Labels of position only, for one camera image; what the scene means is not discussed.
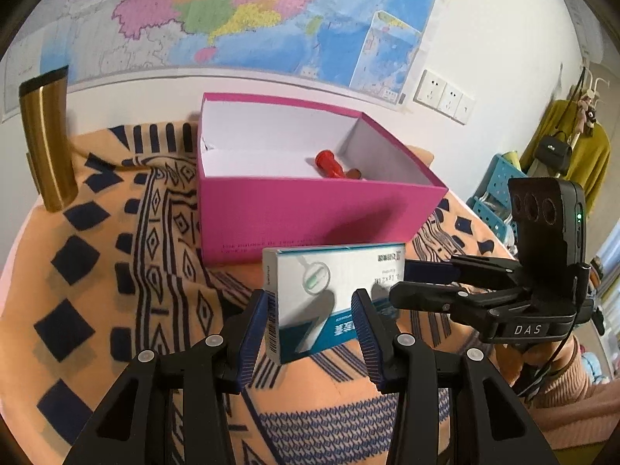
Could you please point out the brown wooden brush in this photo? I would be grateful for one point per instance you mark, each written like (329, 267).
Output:
(355, 173)

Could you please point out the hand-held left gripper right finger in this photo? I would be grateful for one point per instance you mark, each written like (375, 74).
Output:
(365, 339)

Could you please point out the yellow coat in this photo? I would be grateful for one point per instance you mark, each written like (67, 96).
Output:
(591, 160)

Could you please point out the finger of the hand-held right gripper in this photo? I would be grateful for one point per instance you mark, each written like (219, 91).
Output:
(436, 270)
(426, 298)

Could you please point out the pink cardboard box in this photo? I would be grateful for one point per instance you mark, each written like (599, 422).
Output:
(300, 218)

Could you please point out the colourful wall map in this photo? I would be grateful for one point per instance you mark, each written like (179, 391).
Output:
(218, 19)

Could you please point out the red goblet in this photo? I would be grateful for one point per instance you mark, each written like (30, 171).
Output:
(329, 163)

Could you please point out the white and teal medicine box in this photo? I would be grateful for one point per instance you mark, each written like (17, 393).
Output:
(315, 300)

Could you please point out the white wall socket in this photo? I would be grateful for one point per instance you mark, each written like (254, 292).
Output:
(430, 88)
(450, 100)

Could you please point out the person's right hand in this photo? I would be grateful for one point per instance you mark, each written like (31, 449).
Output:
(537, 365)

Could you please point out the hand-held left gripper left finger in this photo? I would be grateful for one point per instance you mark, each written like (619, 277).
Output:
(254, 334)

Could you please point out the gold metal tumbler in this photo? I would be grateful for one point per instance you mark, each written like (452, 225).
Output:
(51, 150)

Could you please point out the orange patterned blanket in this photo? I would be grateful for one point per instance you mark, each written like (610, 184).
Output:
(121, 276)

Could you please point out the light blue cloth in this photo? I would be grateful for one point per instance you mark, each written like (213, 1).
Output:
(593, 368)

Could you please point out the black handbag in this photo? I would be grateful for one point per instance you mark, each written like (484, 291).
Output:
(552, 152)

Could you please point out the person's right forearm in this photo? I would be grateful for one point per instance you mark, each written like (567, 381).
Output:
(581, 407)

